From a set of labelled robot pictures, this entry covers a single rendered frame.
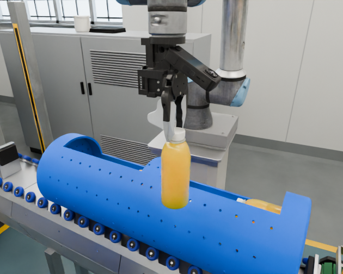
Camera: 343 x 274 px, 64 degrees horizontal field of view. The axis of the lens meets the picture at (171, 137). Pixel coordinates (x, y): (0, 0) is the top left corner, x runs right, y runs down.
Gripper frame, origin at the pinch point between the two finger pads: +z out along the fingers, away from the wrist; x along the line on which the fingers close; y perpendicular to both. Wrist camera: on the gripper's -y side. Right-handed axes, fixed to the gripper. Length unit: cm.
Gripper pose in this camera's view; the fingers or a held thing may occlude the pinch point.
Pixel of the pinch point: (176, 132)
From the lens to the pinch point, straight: 60.7
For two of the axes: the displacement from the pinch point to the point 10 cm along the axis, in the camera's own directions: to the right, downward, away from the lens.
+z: 0.0, 9.3, 3.8
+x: -4.5, 3.4, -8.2
